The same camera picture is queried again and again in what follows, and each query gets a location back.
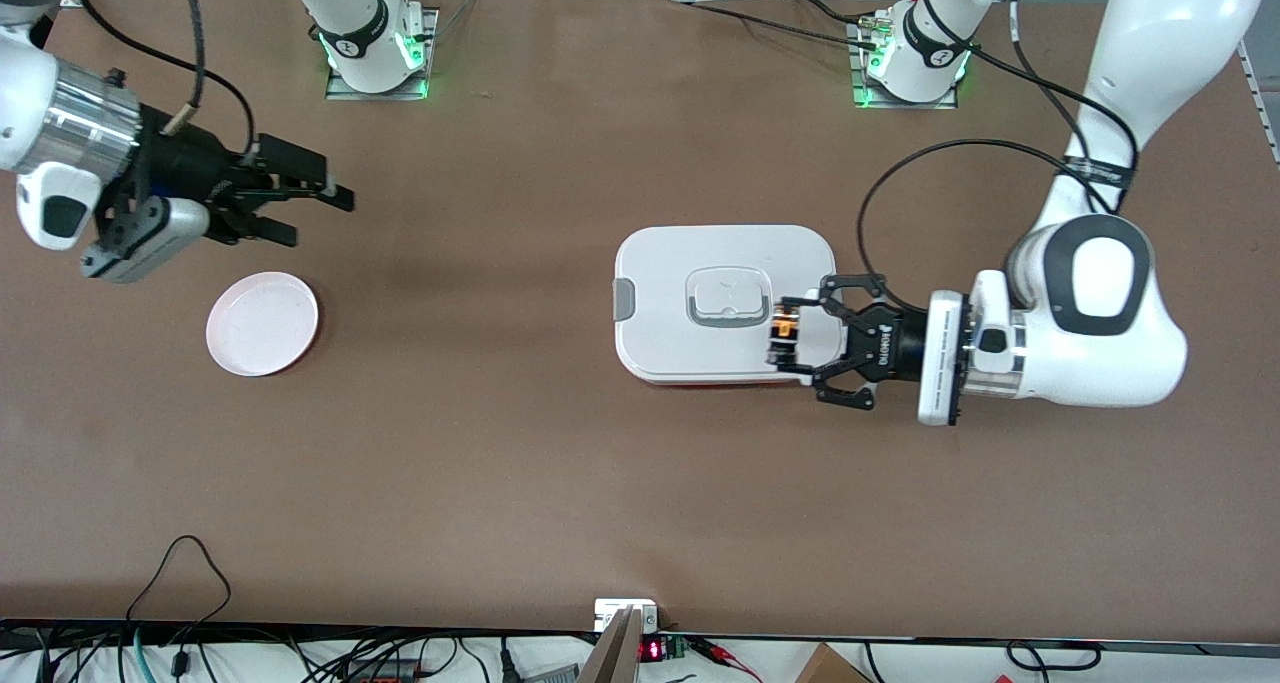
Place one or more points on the aluminium table edge rail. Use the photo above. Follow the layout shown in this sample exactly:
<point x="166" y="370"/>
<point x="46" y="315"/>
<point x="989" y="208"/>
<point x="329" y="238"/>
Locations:
<point x="1262" y="103"/>

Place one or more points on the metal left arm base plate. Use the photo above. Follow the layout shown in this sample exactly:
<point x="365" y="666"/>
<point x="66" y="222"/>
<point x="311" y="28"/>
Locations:
<point x="858" y="73"/>

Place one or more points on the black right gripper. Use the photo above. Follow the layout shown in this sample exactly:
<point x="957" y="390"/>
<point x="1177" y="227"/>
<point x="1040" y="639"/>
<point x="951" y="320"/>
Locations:
<point x="193" y="166"/>

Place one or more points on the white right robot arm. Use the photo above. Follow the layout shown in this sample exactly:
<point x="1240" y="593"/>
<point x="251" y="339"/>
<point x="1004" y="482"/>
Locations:
<point x="30" y="93"/>

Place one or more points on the pink round plate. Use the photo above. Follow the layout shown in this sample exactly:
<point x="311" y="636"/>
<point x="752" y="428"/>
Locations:
<point x="262" y="323"/>

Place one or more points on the white lidded lunch box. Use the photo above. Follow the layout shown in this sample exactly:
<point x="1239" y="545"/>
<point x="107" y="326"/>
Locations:
<point x="680" y="263"/>

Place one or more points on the brown cardboard box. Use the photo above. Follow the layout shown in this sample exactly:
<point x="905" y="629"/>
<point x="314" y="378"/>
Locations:
<point x="830" y="668"/>

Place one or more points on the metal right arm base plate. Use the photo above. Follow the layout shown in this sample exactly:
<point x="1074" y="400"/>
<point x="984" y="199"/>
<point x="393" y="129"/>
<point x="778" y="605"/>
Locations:
<point x="425" y="48"/>

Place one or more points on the circuit board with red display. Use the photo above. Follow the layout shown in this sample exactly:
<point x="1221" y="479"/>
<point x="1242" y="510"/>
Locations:
<point x="652" y="650"/>

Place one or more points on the red and black clip leads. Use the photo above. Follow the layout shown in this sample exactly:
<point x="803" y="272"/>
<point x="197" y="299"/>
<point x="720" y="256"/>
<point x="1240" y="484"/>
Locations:
<point x="715" y="648"/>

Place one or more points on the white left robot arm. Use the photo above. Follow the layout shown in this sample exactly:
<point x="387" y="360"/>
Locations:
<point x="1100" y="363"/>

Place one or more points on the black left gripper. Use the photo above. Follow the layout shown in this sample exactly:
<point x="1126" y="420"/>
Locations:
<point x="884" y="344"/>

